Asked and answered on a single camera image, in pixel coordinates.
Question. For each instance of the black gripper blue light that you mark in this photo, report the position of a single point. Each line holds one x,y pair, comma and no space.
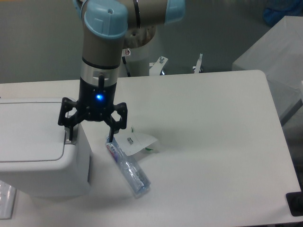
94,104

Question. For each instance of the white push-lid trash can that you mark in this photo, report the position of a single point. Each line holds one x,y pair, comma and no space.
38,156

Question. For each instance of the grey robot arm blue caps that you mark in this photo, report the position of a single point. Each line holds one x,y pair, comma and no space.
105,24

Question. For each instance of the white crumpled paper wrapper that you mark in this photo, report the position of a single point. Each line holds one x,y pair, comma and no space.
132,141

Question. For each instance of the clear plastic water bottle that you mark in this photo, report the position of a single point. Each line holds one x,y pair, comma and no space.
130,169

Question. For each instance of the white covered side table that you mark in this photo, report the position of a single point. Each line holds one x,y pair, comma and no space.
279,54

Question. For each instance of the blue plastic bag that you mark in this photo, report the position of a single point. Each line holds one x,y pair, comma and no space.
272,16

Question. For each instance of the black device at table edge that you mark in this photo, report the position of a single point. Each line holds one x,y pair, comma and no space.
295,203

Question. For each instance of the white metal frame bracket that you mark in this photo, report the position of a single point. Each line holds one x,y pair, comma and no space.
157,68

